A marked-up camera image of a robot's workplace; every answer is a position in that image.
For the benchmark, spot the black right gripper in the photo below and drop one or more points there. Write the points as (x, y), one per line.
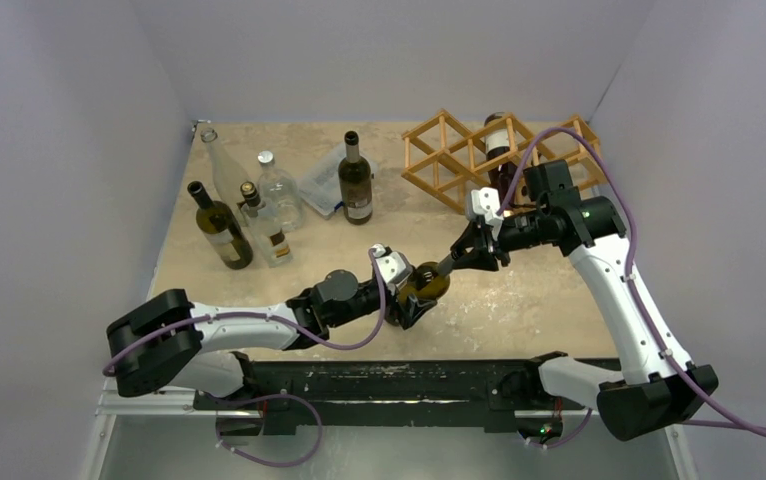
(489, 241)

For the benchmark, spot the clear tall glass bottle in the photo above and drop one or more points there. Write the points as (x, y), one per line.
(228, 174)

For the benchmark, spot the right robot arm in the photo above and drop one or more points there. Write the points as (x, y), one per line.
(658, 384)

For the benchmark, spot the clear squat glass bottle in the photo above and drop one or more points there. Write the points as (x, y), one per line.
(280, 190)

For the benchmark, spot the wooden wine rack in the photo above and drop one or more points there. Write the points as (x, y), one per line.
(446, 158)

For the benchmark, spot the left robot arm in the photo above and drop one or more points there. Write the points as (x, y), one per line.
(172, 341)

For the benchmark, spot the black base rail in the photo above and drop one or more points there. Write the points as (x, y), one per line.
(493, 395)

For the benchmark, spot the green bottle cream label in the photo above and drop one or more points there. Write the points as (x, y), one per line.
(220, 228)

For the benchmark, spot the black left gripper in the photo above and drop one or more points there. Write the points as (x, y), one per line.
(409, 310)

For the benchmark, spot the clear plastic organizer box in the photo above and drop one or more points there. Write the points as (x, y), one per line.
(319, 187)

